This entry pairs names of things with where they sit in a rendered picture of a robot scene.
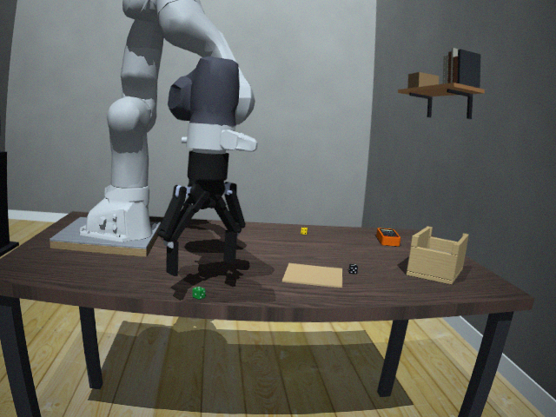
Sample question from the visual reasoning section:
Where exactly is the orange pocket multimeter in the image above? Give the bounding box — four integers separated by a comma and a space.
376, 228, 400, 247

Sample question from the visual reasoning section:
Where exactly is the green die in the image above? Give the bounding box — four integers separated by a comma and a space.
193, 287, 205, 300

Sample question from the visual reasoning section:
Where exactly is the tan flat mat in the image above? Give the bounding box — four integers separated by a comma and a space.
282, 263, 342, 288

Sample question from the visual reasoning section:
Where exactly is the tan wooden crate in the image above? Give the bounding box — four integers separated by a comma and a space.
407, 227, 468, 285

